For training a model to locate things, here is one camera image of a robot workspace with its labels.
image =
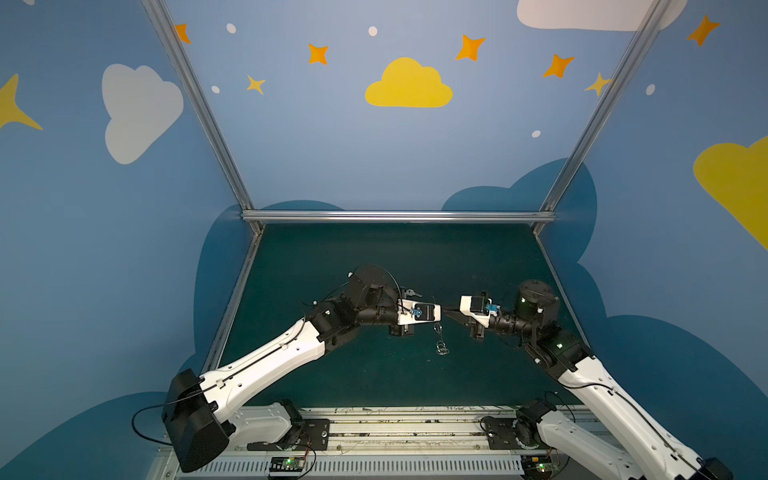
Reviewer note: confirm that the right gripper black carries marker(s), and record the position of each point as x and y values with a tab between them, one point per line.
478	323

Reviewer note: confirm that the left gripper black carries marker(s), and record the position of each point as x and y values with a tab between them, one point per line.
405	321

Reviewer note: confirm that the metal keyring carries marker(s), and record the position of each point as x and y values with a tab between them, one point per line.
441	347

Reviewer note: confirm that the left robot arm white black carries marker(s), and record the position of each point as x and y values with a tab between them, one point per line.
198	410

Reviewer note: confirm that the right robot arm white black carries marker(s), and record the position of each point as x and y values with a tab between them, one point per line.
647	450

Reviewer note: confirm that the right controller board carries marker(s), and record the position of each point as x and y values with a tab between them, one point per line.
537	468

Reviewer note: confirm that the controller board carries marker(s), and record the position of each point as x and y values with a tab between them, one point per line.
289	467
537	468

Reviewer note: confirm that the left controller board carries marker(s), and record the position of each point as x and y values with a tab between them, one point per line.
289	467

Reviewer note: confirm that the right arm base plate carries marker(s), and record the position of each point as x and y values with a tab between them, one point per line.
510	433

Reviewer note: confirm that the aluminium rail base front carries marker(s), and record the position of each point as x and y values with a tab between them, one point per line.
426	442

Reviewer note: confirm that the aluminium frame back bar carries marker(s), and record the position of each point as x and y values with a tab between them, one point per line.
397	216

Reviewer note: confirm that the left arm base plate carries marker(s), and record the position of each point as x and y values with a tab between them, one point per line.
312	432

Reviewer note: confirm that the aluminium frame right post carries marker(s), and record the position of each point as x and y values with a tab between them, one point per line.
638	47

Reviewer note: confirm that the aluminium frame post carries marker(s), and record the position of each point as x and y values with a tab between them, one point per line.
161	20
638	47

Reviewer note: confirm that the aluminium frame left post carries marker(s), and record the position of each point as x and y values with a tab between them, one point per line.
161	20

